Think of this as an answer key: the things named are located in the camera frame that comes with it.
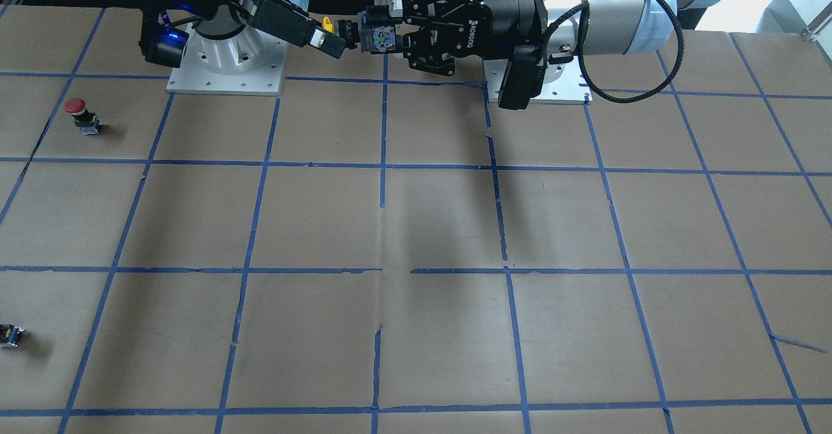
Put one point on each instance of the yellow push button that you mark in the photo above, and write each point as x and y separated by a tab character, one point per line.
372	38

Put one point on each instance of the red push button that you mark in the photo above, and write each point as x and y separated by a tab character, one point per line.
86	121

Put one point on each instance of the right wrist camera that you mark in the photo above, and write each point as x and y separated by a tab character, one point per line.
163	45

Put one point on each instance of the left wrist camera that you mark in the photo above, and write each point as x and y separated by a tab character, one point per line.
523	78

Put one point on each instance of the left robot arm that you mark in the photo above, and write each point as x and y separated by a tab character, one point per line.
604	27

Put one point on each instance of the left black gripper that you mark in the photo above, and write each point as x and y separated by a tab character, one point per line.
504	18

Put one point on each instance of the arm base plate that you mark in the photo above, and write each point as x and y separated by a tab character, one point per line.
562	83
248	64

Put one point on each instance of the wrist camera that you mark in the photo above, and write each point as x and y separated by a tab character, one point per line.
163	45
523	78

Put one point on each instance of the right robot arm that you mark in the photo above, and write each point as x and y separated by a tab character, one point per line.
163	44

